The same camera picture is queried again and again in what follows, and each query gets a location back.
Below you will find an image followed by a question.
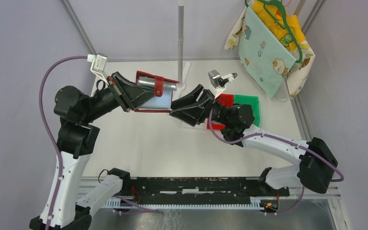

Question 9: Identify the red plastic bin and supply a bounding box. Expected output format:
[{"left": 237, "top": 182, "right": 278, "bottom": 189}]
[{"left": 207, "top": 93, "right": 234, "bottom": 131}]

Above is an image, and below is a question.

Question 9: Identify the white cartoon cloth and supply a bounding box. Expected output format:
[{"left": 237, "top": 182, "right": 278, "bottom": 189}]
[{"left": 224, "top": 0, "right": 315, "bottom": 99}]

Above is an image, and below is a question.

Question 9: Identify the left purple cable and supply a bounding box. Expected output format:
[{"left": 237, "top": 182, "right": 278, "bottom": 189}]
[{"left": 39, "top": 55, "right": 160, "bottom": 230}]

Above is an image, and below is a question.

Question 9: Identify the mint cartoon cloth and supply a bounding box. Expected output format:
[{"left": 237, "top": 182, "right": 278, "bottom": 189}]
[{"left": 238, "top": 7, "right": 296, "bottom": 98}]

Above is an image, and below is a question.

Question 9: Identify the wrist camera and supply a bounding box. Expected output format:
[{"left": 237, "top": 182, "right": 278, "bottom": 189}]
[
  {"left": 208, "top": 69, "right": 238, "bottom": 99},
  {"left": 87, "top": 54, "right": 108, "bottom": 85}
]

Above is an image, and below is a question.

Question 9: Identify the red leather card holder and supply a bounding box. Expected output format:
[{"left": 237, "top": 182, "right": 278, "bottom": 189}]
[{"left": 135, "top": 70, "right": 179, "bottom": 113}]

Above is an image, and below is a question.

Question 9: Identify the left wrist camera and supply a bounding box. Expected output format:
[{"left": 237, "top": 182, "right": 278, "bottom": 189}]
[{"left": 87, "top": 54, "right": 108, "bottom": 85}]

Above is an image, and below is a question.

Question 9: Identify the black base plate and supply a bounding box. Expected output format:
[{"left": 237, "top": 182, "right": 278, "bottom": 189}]
[{"left": 117, "top": 177, "right": 290, "bottom": 205}]

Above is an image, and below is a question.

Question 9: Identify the metal pole stand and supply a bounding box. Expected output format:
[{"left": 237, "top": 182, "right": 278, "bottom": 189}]
[{"left": 173, "top": 0, "right": 191, "bottom": 100}]

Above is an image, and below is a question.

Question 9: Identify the white cable comb rail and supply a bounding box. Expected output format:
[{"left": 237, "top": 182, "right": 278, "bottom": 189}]
[{"left": 102, "top": 198, "right": 264, "bottom": 210}]

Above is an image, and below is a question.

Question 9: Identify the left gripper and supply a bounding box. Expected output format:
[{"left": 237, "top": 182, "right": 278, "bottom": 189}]
[{"left": 82, "top": 70, "right": 160, "bottom": 123}]

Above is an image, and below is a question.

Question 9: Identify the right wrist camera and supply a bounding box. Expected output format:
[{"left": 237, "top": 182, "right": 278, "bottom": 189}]
[{"left": 208, "top": 69, "right": 238, "bottom": 99}]

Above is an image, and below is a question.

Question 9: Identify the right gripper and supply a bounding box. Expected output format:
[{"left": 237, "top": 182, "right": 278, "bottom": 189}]
[{"left": 166, "top": 84, "right": 231, "bottom": 127}]

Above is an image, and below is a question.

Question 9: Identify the green plastic bin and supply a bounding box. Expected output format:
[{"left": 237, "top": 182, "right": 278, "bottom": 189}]
[{"left": 234, "top": 94, "right": 261, "bottom": 127}]

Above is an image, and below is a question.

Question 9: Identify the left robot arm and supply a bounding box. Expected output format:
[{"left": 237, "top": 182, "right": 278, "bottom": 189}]
[{"left": 29, "top": 72, "right": 154, "bottom": 230}]

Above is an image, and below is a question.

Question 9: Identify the yellow garment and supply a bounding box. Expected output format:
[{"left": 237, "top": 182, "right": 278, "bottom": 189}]
[{"left": 253, "top": 0, "right": 309, "bottom": 51}]

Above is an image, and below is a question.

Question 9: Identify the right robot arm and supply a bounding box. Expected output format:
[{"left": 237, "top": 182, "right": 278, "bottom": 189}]
[{"left": 169, "top": 84, "right": 345, "bottom": 196}]

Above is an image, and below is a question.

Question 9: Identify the green clothes hanger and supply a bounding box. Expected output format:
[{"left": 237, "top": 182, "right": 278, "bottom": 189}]
[{"left": 244, "top": 0, "right": 304, "bottom": 63}]

